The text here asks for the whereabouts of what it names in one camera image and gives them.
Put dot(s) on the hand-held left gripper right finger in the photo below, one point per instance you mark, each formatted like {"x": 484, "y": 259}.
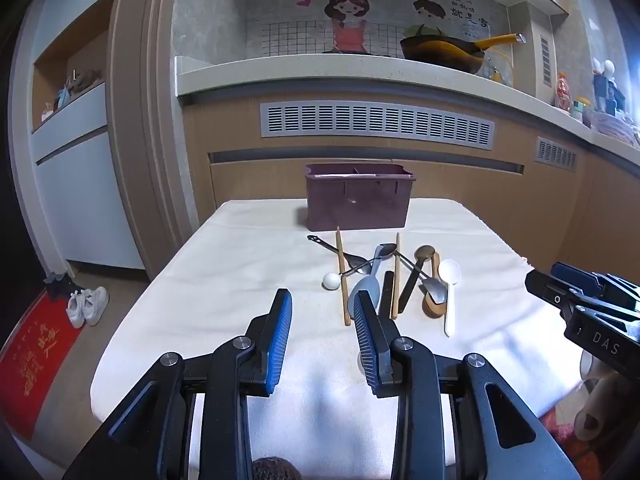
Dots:
{"x": 366, "y": 345}

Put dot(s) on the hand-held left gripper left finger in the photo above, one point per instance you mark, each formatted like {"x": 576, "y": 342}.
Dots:
{"x": 280, "y": 340}

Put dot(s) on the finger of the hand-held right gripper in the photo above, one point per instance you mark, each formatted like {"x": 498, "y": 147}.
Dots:
{"x": 582, "y": 276}
{"x": 550, "y": 291}

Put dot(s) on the white plastic spoon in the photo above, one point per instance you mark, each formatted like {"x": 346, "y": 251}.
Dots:
{"x": 449, "y": 272}

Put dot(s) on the purple plastic utensil holder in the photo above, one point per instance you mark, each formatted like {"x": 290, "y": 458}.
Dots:
{"x": 357, "y": 202}

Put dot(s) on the grey plastic spoon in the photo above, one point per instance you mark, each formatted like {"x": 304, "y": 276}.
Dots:
{"x": 364, "y": 287}

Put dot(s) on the wooden chopstick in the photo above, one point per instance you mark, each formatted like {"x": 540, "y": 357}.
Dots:
{"x": 342, "y": 280}
{"x": 397, "y": 285}

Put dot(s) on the small white ball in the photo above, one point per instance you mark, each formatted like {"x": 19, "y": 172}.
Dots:
{"x": 331, "y": 281}

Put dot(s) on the wooden spoon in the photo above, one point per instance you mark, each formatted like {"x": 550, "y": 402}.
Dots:
{"x": 436, "y": 310}

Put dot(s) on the beige slipper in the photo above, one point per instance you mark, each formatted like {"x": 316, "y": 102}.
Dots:
{"x": 592, "y": 417}

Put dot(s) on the small metal spoon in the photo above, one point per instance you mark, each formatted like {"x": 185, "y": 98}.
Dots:
{"x": 356, "y": 260}

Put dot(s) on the small grey vent grille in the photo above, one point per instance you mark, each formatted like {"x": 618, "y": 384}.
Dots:
{"x": 555, "y": 152}

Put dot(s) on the brown fuzzy object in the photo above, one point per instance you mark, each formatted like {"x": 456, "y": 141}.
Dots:
{"x": 275, "y": 469}

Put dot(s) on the yellow lid cup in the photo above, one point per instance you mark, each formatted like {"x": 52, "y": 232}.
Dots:
{"x": 581, "y": 109}

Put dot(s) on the orange jar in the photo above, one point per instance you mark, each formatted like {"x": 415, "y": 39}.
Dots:
{"x": 563, "y": 92}

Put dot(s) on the white sneaker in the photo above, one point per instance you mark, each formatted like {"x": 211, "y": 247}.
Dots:
{"x": 76, "y": 310}
{"x": 97, "y": 304}

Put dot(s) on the long grey vent grille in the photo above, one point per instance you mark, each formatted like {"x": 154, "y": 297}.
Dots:
{"x": 375, "y": 124}

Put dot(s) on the dark shoes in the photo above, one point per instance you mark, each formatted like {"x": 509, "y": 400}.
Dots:
{"x": 60, "y": 282}

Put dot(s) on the red doormat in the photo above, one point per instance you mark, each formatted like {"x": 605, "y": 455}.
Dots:
{"x": 30, "y": 365}

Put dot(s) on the white cabinet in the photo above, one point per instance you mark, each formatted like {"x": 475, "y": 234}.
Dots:
{"x": 80, "y": 185}

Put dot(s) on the light stone kitchen counter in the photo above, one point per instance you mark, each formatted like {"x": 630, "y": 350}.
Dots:
{"x": 350, "y": 72}

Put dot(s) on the clutter on cabinet shelf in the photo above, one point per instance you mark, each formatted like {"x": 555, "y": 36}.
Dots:
{"x": 75, "y": 90}

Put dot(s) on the wall vent panel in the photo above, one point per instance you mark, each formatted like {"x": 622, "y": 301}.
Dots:
{"x": 546, "y": 60}

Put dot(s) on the cartoon wall sticker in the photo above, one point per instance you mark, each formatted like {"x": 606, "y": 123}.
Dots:
{"x": 350, "y": 20}

